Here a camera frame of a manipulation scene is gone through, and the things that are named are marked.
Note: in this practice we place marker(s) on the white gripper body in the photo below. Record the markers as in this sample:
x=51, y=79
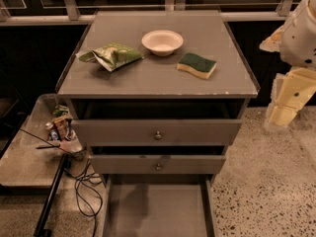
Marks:
x=298, y=39

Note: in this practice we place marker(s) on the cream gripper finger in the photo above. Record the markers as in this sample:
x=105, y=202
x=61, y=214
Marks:
x=279, y=116

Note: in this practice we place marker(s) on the green yellow sponge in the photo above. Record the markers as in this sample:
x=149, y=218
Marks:
x=196, y=65

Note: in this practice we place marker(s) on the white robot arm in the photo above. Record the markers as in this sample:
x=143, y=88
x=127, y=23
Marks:
x=295, y=41

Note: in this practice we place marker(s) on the grey drawer cabinet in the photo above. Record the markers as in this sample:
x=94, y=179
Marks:
x=157, y=78

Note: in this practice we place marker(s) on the grey bottom drawer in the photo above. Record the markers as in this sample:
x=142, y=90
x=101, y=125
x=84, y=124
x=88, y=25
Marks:
x=158, y=206

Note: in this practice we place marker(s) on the grey drawer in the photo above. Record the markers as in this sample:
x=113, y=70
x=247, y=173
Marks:
x=158, y=206
x=157, y=159
x=157, y=123

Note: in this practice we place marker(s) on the grey middle drawer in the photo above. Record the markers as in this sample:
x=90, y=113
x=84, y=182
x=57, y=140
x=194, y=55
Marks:
x=157, y=159

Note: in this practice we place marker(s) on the grey top drawer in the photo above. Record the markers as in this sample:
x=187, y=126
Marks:
x=157, y=123

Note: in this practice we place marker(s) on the white paper bowl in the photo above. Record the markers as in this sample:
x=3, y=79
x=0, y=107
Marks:
x=162, y=42

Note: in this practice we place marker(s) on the green chip bag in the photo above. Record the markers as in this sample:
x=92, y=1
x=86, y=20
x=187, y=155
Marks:
x=111, y=56

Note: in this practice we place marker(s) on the snack items in bin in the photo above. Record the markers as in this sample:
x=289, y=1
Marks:
x=60, y=127

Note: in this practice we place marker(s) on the clear plastic bin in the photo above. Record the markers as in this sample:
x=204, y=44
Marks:
x=35, y=135

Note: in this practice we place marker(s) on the metal window railing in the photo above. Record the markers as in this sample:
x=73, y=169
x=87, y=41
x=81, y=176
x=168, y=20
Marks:
x=78, y=12

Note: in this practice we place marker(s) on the black metal pole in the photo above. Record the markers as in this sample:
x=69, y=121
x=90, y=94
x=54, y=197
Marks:
x=40, y=230

